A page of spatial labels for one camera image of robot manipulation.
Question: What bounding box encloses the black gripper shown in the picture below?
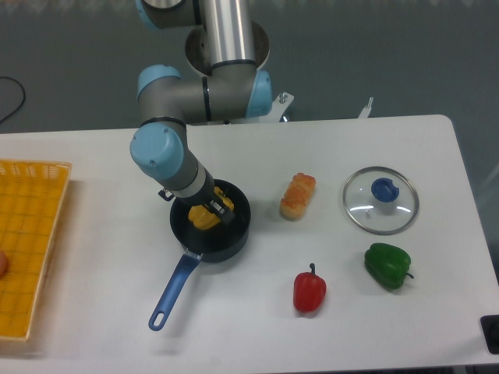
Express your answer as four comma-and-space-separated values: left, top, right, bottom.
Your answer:
158, 174, 235, 225

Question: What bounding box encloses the yellow bell pepper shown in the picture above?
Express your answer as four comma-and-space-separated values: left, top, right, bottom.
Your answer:
188, 186, 235, 231

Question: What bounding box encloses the dark pot with blue handle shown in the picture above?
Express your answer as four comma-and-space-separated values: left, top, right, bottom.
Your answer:
148, 179, 251, 331

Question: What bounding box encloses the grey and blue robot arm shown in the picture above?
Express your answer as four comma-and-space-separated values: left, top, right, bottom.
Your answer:
129, 1, 273, 224

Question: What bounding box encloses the red bell pepper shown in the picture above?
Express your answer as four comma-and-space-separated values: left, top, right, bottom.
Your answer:
293, 263, 327, 313

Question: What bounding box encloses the green bell pepper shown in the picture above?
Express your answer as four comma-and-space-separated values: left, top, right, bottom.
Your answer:
364, 242, 414, 290

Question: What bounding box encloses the orange bread loaf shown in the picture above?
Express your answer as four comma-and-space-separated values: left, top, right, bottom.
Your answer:
280, 173, 316, 221

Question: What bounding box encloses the glass lid with blue knob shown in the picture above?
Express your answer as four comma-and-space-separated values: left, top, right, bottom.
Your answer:
342, 166, 419, 235

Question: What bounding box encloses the yellow woven basket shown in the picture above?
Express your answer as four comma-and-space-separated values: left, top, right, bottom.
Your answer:
1, 159, 72, 341

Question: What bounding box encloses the black device at table edge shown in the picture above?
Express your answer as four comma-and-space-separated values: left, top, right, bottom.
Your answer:
480, 315, 499, 355

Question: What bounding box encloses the black cable on floor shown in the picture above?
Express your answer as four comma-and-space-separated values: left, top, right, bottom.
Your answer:
0, 76, 27, 124

